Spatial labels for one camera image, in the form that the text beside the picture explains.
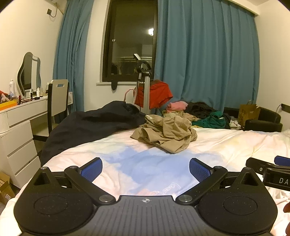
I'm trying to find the wavy framed mirror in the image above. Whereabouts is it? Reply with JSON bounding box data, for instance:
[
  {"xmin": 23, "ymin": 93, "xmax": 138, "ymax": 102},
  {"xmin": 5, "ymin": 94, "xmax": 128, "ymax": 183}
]
[{"xmin": 17, "ymin": 52, "xmax": 42, "ymax": 97}]

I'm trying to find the white dressing table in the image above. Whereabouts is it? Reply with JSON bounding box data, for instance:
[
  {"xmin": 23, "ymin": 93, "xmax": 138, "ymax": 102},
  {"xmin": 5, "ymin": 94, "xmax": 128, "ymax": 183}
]
[{"xmin": 0, "ymin": 96, "xmax": 49, "ymax": 189}]

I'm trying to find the white backed chair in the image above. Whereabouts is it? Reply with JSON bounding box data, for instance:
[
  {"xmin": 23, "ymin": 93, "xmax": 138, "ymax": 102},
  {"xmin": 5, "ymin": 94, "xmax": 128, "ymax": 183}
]
[{"xmin": 33, "ymin": 79, "xmax": 69, "ymax": 142}]

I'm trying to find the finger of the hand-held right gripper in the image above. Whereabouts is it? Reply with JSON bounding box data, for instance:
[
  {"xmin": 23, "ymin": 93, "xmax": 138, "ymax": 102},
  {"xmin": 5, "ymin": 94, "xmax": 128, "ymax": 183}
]
[
  {"xmin": 274, "ymin": 155, "xmax": 290, "ymax": 167},
  {"xmin": 246, "ymin": 157, "xmax": 276, "ymax": 175}
]

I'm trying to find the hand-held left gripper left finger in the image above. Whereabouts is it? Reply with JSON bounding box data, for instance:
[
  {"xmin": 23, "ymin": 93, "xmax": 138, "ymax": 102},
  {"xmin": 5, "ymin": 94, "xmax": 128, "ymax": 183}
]
[{"xmin": 34, "ymin": 157, "xmax": 116, "ymax": 206}]

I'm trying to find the pink curved hose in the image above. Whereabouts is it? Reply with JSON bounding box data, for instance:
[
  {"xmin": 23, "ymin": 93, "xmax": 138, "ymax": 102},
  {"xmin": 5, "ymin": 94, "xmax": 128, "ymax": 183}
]
[{"xmin": 123, "ymin": 88, "xmax": 136, "ymax": 102}]

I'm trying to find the person's right hand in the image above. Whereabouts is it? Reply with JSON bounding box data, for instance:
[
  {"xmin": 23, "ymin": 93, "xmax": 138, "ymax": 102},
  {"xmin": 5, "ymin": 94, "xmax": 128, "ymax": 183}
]
[{"xmin": 284, "ymin": 202, "xmax": 290, "ymax": 236}]

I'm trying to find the wide blue curtain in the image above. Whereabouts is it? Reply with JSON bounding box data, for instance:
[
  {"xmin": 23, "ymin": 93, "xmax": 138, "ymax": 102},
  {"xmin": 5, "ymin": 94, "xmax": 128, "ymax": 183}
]
[{"xmin": 153, "ymin": 0, "xmax": 260, "ymax": 116}]

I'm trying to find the cluster of cosmetics bottles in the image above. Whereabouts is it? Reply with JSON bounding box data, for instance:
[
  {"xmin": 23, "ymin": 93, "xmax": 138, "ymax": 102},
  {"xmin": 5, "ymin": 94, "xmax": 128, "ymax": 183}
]
[{"xmin": 18, "ymin": 87, "xmax": 49, "ymax": 105}]

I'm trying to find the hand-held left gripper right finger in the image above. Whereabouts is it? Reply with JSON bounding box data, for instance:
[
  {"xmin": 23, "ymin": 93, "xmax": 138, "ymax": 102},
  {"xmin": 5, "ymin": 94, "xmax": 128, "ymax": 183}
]
[{"xmin": 175, "ymin": 158, "xmax": 259, "ymax": 206}]

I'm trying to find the green garment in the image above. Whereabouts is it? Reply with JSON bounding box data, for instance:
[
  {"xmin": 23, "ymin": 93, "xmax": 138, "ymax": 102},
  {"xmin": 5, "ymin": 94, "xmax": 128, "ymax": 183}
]
[{"xmin": 191, "ymin": 110, "xmax": 230, "ymax": 130}]

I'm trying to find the white printed garment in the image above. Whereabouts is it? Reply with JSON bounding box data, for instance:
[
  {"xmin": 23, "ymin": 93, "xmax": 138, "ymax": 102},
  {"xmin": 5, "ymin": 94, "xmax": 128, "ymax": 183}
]
[{"xmin": 229, "ymin": 116, "xmax": 244, "ymax": 130}]

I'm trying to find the garment steamer stand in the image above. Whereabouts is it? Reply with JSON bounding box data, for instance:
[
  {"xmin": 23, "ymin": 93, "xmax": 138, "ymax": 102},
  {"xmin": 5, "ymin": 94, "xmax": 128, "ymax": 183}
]
[{"xmin": 133, "ymin": 54, "xmax": 153, "ymax": 114}]

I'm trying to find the black wall socket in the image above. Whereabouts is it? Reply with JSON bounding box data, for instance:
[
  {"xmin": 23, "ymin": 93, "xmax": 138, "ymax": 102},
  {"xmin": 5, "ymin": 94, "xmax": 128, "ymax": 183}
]
[{"xmin": 275, "ymin": 103, "xmax": 290, "ymax": 113}]

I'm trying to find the beige shirt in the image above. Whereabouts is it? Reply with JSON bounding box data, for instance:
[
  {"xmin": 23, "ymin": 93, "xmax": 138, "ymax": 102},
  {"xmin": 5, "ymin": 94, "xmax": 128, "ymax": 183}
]
[{"xmin": 130, "ymin": 114, "xmax": 198, "ymax": 154}]

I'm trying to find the brown paper bag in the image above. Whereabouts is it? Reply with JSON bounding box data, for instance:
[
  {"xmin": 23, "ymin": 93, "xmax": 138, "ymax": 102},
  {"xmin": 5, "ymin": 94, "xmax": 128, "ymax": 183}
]
[{"xmin": 237, "ymin": 100, "xmax": 261, "ymax": 126}]

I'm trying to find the black sofa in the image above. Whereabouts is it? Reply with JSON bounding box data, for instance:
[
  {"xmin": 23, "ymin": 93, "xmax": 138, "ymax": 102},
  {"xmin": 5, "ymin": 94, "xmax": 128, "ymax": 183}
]
[{"xmin": 223, "ymin": 106, "xmax": 283, "ymax": 132}]

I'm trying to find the black clothes heap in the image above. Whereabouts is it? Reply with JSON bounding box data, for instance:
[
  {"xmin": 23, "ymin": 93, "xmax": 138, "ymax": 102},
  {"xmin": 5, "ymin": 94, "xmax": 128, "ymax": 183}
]
[{"xmin": 185, "ymin": 102, "xmax": 219, "ymax": 119}]

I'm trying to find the orange box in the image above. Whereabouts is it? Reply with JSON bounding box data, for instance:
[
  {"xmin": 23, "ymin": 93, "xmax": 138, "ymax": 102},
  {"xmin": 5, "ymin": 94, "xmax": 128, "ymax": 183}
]
[{"xmin": 0, "ymin": 100, "xmax": 18, "ymax": 111}]

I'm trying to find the cardboard box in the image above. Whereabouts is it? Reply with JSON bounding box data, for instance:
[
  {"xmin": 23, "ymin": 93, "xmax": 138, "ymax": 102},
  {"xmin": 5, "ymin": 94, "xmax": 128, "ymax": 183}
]
[{"xmin": 0, "ymin": 171, "xmax": 16, "ymax": 205}]

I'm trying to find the crumpled khaki garment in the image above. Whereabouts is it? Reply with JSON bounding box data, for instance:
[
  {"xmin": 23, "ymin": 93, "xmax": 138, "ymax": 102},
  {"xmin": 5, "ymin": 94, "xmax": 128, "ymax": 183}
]
[{"xmin": 162, "ymin": 110, "xmax": 201, "ymax": 122}]

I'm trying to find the pink garment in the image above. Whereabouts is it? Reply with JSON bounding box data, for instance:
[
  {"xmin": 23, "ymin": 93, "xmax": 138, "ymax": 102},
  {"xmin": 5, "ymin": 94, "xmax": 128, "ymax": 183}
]
[{"xmin": 166, "ymin": 101, "xmax": 189, "ymax": 112}]

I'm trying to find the white pastel bed quilt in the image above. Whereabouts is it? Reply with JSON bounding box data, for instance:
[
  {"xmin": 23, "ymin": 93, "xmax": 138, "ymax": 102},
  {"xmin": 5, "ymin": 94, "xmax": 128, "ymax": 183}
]
[{"xmin": 5, "ymin": 127, "xmax": 290, "ymax": 236}]

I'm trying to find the dark framed window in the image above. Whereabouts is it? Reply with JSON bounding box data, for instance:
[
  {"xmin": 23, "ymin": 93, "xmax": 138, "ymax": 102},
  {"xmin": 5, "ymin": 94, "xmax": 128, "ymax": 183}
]
[{"xmin": 102, "ymin": 0, "xmax": 158, "ymax": 83}]

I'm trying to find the narrow blue curtain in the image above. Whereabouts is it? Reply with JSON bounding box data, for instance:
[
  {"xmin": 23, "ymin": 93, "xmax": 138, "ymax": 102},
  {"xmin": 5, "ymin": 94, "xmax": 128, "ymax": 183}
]
[{"xmin": 53, "ymin": 0, "xmax": 94, "ymax": 124}]

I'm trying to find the black jacket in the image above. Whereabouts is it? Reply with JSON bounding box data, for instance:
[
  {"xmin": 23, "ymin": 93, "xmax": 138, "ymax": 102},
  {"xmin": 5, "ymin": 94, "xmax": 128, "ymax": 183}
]
[{"xmin": 40, "ymin": 100, "xmax": 152, "ymax": 167}]

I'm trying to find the red shirt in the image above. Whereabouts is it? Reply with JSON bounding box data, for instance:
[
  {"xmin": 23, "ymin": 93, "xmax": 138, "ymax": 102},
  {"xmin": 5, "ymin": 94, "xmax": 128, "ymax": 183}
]
[{"xmin": 135, "ymin": 80, "xmax": 174, "ymax": 109}]

